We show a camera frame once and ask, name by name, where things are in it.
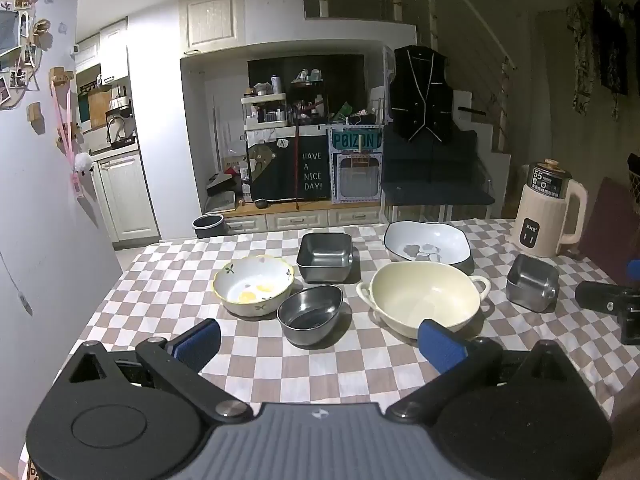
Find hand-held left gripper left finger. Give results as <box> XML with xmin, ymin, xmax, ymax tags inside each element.
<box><xmin>57</xmin><ymin>319</ymin><xmax>253</xmax><ymax>423</ymax></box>

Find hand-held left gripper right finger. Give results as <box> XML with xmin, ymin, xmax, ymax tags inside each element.
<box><xmin>385</xmin><ymin>319</ymin><xmax>583</xmax><ymax>421</ymax></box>

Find cream two-handled bowl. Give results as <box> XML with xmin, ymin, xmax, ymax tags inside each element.
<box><xmin>356</xmin><ymin>261</ymin><xmax>492</xmax><ymax>340</ymax></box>

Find small steel bowl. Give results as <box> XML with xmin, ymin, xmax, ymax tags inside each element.
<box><xmin>506</xmin><ymin>253</ymin><xmax>560</xmax><ymax>313</ymax></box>

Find lemon print ceramic bowl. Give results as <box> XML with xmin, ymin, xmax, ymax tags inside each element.
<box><xmin>212</xmin><ymin>255</ymin><xmax>296</xmax><ymax>317</ymax></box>

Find white plate with dark rim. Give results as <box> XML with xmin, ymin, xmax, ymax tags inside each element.
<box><xmin>383</xmin><ymin>221</ymin><xmax>474</xmax><ymax>266</ymax></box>

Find round steel bowl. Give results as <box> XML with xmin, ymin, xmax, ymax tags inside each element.
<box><xmin>276</xmin><ymin>285</ymin><xmax>344</xmax><ymax>347</ymax></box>

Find large square steel bowl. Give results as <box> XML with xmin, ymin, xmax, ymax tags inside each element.
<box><xmin>296</xmin><ymin>232</ymin><xmax>354</xmax><ymax>283</ymax></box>

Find maroon cushion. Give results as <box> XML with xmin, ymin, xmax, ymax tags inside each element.
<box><xmin>580</xmin><ymin>177</ymin><xmax>640</xmax><ymax>281</ymax></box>

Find brown white checkered tablecloth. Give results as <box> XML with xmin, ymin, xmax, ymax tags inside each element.
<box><xmin>20</xmin><ymin>218</ymin><xmax>640</xmax><ymax>480</ymax></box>

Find cream electric kettle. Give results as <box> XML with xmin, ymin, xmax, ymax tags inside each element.
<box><xmin>510</xmin><ymin>158</ymin><xmax>588</xmax><ymax>258</ymax></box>

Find grey trash bin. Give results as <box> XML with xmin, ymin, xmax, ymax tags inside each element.
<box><xmin>193</xmin><ymin>213</ymin><xmax>226</xmax><ymax>239</ymax></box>

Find white staircase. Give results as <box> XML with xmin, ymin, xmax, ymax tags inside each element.
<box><xmin>452</xmin><ymin>55</ymin><xmax>516</xmax><ymax>221</ymax></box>

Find white drawer cabinet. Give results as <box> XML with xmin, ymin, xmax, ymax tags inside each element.
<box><xmin>220</xmin><ymin>200</ymin><xmax>388</xmax><ymax>233</ymax></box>

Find white kitchen cabinet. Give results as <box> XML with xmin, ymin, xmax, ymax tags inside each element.
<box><xmin>95</xmin><ymin>152</ymin><xmax>161</xmax><ymax>243</ymax></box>

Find blue white cardboard box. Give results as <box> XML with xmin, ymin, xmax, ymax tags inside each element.
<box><xmin>327</xmin><ymin>125</ymin><xmax>383</xmax><ymax>206</ymax></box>

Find black chalkboard sign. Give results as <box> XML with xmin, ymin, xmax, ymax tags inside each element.
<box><xmin>248</xmin><ymin>132</ymin><xmax>331</xmax><ymax>201</ymax></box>

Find red stick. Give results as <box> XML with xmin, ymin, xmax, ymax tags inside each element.
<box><xmin>295</xmin><ymin>115</ymin><xmax>303</xmax><ymax>211</ymax></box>

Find dark hanging clothes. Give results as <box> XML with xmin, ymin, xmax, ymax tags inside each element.
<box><xmin>567</xmin><ymin>0</ymin><xmax>636</xmax><ymax>121</ymax></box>

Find white shelf rack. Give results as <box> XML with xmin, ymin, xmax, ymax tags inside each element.
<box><xmin>241</xmin><ymin>92</ymin><xmax>288</xmax><ymax>128</ymax></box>

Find black vest with white trim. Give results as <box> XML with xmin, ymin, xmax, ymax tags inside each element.
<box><xmin>389</xmin><ymin>45</ymin><xmax>453</xmax><ymax>145</ymax></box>

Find pink ribbon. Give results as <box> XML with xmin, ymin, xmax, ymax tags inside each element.
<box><xmin>50</xmin><ymin>67</ymin><xmax>96</xmax><ymax>196</ymax></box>

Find white wall cabinet door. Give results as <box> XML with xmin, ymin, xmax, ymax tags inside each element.
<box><xmin>179</xmin><ymin>0</ymin><xmax>247</xmax><ymax>53</ymax></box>

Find wall photo collage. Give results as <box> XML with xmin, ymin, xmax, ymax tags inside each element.
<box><xmin>0</xmin><ymin>0</ymin><xmax>41</xmax><ymax>111</ymax></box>

